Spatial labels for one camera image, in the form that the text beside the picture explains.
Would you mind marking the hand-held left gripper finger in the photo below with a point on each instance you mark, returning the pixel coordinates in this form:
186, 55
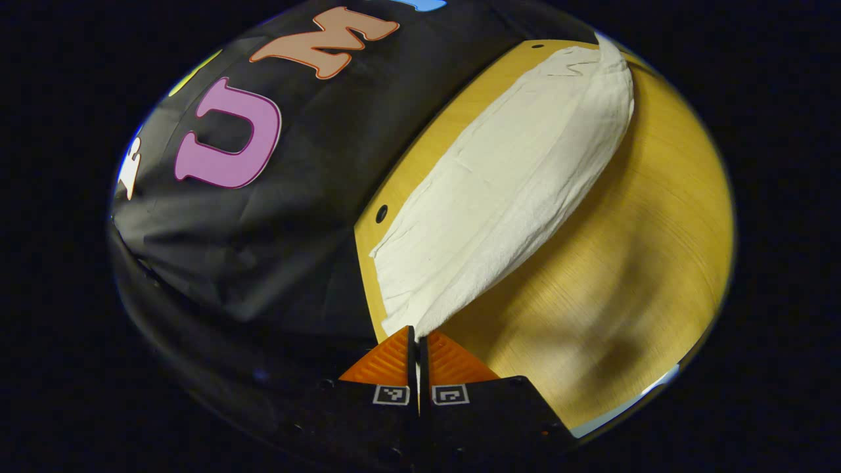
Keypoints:
424, 374
412, 368

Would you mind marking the white jeans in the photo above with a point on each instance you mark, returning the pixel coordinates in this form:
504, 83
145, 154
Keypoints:
499, 197

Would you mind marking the black backdrop cloth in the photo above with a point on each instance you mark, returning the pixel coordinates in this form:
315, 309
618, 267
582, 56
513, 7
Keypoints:
315, 164

